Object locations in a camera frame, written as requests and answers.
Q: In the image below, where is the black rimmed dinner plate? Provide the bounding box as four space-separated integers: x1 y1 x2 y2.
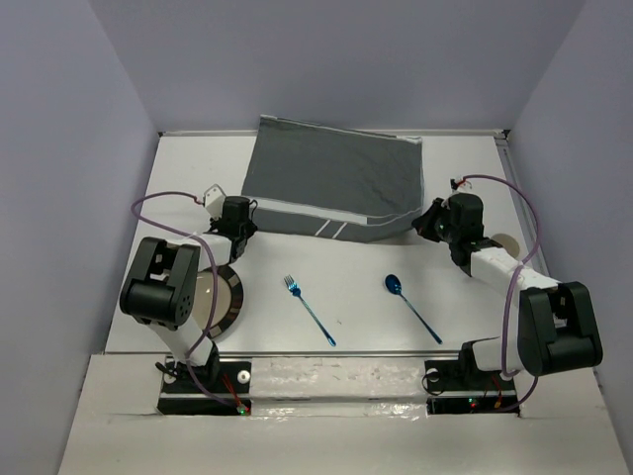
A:
191 265 244 339

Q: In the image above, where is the grey striped cloth napkin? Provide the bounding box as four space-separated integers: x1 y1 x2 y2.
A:
241 116 424 243

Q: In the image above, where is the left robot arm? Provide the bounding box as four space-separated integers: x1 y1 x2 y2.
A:
119 192 257 391

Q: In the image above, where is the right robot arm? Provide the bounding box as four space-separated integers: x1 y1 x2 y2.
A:
411 193 603 388

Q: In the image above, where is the blue metal fork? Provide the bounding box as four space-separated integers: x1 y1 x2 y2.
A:
284 275 336 347

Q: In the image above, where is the blue metal spoon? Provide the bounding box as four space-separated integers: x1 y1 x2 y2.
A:
385 274 443 344

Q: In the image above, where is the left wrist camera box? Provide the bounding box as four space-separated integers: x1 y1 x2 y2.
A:
203 184 226 220

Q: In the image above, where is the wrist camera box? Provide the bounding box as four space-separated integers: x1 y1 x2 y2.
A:
203 184 226 220
450 177 472 193

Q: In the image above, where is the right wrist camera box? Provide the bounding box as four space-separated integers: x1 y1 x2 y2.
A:
450 177 472 193

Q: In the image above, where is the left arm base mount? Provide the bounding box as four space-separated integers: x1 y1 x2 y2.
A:
154 357 252 417

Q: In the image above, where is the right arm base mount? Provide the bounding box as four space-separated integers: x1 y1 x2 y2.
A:
420 349 520 416

